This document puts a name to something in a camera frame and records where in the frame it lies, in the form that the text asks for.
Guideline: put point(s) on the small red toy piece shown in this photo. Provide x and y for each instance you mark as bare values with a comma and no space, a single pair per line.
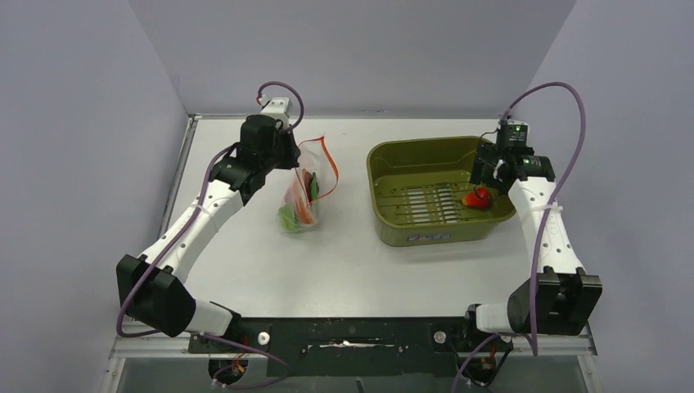
478,198

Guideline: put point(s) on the clear zip top bag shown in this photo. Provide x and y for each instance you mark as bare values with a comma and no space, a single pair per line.
316,158

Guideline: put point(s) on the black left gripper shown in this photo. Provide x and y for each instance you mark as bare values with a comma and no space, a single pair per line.
293,151

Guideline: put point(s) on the olive green plastic tub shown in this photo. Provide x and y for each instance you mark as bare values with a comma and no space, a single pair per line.
416,188

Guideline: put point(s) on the green toy starfruit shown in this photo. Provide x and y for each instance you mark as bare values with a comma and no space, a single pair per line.
288,219

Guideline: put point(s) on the green toy chili pepper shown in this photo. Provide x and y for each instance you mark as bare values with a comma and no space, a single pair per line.
312,187

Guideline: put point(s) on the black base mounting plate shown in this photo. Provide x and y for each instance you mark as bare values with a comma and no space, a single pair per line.
361,347

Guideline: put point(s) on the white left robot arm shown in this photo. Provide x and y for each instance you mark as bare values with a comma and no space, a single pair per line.
152,285

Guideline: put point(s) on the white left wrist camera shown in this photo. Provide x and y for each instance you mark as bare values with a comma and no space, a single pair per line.
277,108

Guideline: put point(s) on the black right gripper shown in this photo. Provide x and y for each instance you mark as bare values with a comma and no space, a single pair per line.
487,154

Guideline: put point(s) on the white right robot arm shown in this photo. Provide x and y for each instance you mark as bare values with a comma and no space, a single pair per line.
560,296

